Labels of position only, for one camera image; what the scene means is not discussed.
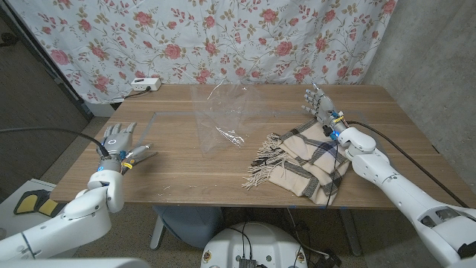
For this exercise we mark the black power adapter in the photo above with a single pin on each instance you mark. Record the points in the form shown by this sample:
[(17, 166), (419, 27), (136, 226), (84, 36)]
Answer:
[(331, 260)]

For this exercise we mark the floral print backdrop curtain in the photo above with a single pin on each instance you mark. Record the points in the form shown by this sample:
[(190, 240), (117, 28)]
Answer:
[(223, 37)]

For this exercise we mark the white power strip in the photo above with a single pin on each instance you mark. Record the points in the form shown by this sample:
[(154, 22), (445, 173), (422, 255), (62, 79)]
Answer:
[(145, 84)]

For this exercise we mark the beige plaid fringed scarf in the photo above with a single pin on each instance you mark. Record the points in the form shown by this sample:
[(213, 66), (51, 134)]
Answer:
[(297, 164)]

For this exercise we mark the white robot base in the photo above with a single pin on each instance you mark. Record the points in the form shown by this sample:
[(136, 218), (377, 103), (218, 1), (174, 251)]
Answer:
[(260, 245)]

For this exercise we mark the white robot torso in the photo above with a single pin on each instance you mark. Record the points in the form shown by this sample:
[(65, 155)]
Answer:
[(74, 264)]

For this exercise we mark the grey metal table leg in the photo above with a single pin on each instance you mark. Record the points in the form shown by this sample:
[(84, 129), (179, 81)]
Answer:
[(351, 234)]

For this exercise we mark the clear plastic bag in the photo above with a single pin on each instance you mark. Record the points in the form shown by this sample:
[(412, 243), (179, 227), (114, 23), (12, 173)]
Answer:
[(227, 111)]

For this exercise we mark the grey chair under table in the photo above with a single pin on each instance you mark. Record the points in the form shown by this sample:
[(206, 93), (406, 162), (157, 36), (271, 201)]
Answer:
[(189, 223)]

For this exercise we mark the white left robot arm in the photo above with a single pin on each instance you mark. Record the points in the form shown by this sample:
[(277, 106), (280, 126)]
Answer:
[(82, 219)]

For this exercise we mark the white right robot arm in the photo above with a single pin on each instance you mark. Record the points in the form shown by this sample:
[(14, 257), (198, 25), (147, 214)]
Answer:
[(398, 186)]

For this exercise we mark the white floor panel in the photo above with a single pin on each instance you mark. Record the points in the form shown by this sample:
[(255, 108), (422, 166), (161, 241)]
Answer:
[(11, 208)]

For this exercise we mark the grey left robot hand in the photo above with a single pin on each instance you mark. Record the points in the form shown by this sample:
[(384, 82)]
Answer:
[(115, 145)]

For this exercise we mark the yellow black floor object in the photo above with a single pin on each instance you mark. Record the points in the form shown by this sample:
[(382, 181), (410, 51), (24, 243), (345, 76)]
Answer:
[(29, 203)]

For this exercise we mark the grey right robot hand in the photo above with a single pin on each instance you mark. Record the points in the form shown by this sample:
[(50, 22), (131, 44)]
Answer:
[(325, 108)]

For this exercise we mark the black backdrop frame pole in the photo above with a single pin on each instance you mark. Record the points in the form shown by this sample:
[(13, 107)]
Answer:
[(48, 63)]

